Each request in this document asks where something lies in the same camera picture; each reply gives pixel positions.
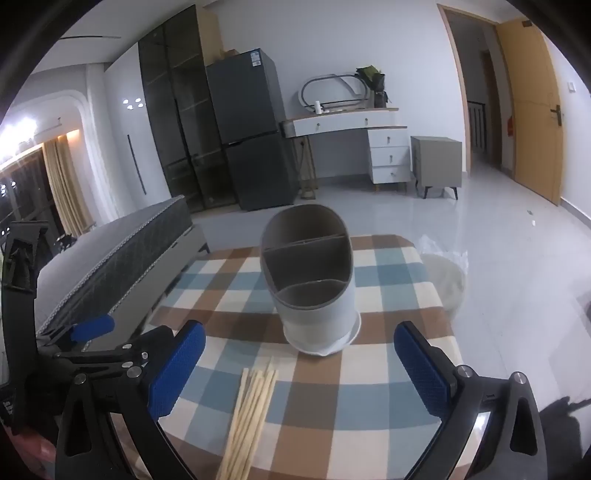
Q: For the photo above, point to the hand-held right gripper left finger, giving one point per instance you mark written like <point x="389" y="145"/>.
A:
<point x="178" y="369"/>

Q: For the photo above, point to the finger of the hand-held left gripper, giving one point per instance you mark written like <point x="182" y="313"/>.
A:
<point x="94" y="326"/>
<point x="115" y="357"/>

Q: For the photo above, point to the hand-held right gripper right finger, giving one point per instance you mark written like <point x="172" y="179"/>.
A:
<point x="422" y="369"/>

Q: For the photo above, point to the bundle of wooden chopsticks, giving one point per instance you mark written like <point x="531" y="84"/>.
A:
<point x="249" y="415"/>

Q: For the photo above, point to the white grey utensil holder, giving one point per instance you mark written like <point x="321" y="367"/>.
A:
<point x="318" y="318"/>

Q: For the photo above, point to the small black device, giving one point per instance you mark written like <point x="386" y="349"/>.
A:
<point x="64" y="242"/>

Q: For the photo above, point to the dark grey mattress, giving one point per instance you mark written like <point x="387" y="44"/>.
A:
<point x="106" y="258"/>

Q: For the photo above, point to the grey bed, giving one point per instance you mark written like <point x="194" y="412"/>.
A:
<point x="152" y="286"/>

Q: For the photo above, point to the clear plastic bag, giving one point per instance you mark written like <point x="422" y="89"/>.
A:
<point x="448" y="281"/>

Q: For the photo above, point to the beige curtain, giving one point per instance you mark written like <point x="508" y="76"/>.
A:
<point x="64" y="184"/>

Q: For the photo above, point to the checked tablecloth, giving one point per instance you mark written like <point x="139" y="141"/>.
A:
<point x="323" y="401"/>

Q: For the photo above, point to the white wardrobe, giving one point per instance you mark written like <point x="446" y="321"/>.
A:
<point x="124" y="161"/>

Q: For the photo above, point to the grey nightstand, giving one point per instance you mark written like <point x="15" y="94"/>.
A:
<point x="436" y="161"/>

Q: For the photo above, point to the white vanity desk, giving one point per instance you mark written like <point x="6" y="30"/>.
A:
<point x="388" y="157"/>

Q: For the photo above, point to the dark glass cabinet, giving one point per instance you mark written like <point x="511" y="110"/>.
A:
<point x="180" y="115"/>

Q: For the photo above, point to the dark grey refrigerator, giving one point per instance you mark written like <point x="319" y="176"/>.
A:
<point x="254" y="138"/>

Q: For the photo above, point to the dark stair railing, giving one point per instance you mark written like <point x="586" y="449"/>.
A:
<point x="475" y="124"/>

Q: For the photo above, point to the red fire extinguisher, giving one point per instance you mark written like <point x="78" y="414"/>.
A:
<point x="509" y="128"/>

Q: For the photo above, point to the wooden door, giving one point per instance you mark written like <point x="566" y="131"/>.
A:
<point x="531" y="115"/>

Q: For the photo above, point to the oval mirror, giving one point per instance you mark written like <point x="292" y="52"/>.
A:
<point x="332" y="90"/>

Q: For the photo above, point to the potted plant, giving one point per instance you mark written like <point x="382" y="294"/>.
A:
<point x="371" y="78"/>

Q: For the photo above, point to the wooden door frame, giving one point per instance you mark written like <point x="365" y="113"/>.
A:
<point x="452" y="69"/>

